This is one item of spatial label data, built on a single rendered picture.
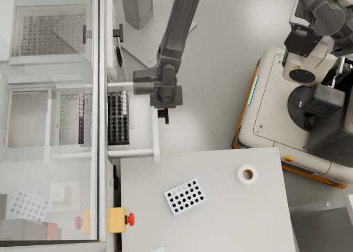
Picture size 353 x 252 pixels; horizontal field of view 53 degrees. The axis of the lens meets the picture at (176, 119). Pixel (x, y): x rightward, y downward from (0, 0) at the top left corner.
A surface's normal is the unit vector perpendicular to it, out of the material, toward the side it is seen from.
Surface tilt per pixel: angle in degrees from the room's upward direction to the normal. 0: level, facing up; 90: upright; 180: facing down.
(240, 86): 0
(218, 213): 0
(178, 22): 60
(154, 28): 3
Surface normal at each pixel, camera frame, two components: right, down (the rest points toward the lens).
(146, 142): 0.04, -0.33
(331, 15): 0.09, 0.67
